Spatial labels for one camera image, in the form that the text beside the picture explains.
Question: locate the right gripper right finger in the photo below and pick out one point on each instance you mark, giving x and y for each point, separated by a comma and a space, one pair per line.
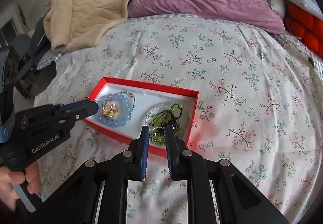
217, 191

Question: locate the gold rings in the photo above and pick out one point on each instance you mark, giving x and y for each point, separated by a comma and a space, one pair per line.
109, 109

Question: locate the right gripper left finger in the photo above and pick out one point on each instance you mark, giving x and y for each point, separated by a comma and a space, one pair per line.
96, 192

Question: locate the beige quilted blanket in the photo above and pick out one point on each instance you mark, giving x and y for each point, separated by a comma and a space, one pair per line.
75, 24

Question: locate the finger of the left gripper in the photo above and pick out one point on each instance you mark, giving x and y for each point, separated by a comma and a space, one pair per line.
78, 110

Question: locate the red jewelry box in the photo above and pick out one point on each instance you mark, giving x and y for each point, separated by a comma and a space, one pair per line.
147, 99

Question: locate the orange knotted ball cushion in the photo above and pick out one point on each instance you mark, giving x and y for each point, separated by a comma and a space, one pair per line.
305, 26

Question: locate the dark chair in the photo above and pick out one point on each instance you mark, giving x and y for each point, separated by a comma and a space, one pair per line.
31, 49

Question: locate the person's left hand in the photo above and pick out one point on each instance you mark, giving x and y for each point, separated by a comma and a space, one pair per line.
9, 178

